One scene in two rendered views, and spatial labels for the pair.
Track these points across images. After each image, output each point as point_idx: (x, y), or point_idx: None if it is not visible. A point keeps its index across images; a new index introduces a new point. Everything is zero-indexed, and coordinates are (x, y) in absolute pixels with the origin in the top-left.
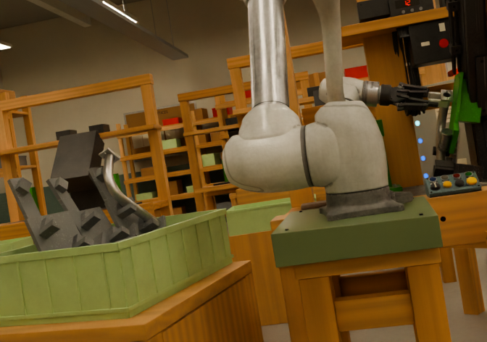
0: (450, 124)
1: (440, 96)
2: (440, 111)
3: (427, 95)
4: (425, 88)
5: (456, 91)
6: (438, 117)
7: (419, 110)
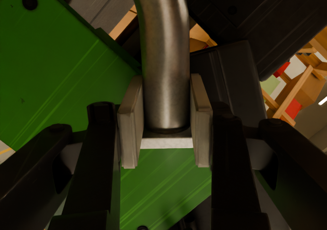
0: (50, 40)
1: (158, 144)
2: (147, 33)
3: (212, 139)
4: (255, 173)
5: (122, 179)
6: None
7: (19, 150)
